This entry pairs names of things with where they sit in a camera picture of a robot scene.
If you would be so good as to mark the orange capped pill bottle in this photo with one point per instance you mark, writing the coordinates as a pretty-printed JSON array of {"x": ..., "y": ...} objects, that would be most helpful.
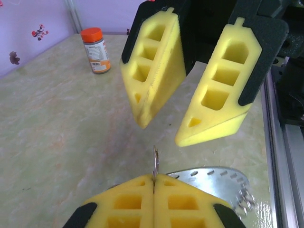
[{"x": 96, "y": 52}]

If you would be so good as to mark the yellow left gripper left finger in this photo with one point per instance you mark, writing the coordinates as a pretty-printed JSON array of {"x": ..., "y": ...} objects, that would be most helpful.
[{"x": 123, "y": 204}]

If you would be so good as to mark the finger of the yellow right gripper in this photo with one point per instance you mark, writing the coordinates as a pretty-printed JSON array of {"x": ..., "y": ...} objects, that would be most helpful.
[
  {"x": 213, "y": 123},
  {"x": 166, "y": 78}
]

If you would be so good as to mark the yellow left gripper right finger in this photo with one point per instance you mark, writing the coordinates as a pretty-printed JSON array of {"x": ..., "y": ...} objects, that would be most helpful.
[{"x": 185, "y": 204}]

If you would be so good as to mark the aluminium frame post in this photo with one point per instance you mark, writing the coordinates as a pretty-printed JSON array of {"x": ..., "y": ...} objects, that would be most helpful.
[{"x": 73, "y": 14}]

